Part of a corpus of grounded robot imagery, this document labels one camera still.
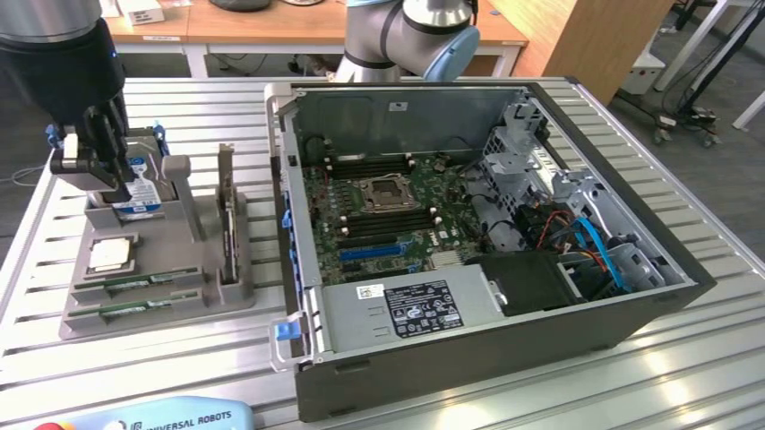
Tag blue expansion slot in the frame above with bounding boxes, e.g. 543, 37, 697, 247
336, 244, 408, 264

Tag blue teach pendant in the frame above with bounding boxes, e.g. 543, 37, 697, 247
0, 393, 256, 430

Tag wheeled stand with cables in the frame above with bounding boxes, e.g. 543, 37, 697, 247
648, 80, 725, 147

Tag white wall box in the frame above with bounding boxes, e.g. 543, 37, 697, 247
620, 47, 667, 96

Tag silver CPU chip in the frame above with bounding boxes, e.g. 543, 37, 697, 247
85, 238, 141, 273

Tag grey power supply unit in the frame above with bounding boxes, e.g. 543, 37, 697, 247
317, 263, 510, 353

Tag black RAM slot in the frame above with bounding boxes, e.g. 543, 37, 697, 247
331, 159, 412, 168
332, 166, 414, 175
343, 226, 442, 238
341, 220, 439, 232
331, 154, 411, 163
339, 208, 435, 220
340, 214, 438, 227

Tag white cardboard box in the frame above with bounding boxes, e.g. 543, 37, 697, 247
114, 0, 165, 27

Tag CPU socket with metal frame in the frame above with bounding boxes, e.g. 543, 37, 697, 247
353, 171, 424, 215

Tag blue plastic disk bracket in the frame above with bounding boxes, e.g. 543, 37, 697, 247
44, 119, 172, 159

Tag orange wire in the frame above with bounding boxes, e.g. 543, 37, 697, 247
535, 211, 600, 268

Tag white table frame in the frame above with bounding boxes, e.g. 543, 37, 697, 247
653, 0, 765, 132

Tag grey parts rack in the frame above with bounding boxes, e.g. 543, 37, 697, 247
57, 129, 259, 342

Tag blue flat wire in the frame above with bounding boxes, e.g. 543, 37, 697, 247
571, 216, 626, 293

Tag green motherboard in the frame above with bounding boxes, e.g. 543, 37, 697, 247
300, 152, 486, 286

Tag wooden desk white frame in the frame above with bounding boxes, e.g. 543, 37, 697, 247
98, 0, 531, 81

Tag graphics card standing upright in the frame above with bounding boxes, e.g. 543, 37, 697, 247
213, 142, 241, 284

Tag blue case latch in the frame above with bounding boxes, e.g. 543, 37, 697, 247
269, 319, 300, 342

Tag small silver heat sink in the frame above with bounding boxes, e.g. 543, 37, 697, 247
430, 250, 464, 271

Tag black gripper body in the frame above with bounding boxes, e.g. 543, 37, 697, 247
0, 17, 128, 129

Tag hard disk with blue label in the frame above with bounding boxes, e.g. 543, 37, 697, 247
101, 133, 165, 221

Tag black open PC case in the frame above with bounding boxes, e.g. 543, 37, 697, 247
263, 80, 719, 425

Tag blue card retention bar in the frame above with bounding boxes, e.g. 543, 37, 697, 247
276, 186, 295, 271

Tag thin white cable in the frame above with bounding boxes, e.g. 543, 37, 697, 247
6, 164, 52, 185

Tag black expansion slot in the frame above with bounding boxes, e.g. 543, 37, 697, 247
337, 234, 399, 250

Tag green RAM stick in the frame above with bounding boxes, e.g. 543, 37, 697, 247
78, 267, 201, 293
69, 289, 201, 318

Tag wooden cabinet panel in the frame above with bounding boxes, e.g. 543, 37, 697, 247
511, 0, 678, 107

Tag metal disk bay cage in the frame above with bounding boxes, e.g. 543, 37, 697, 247
475, 101, 683, 297

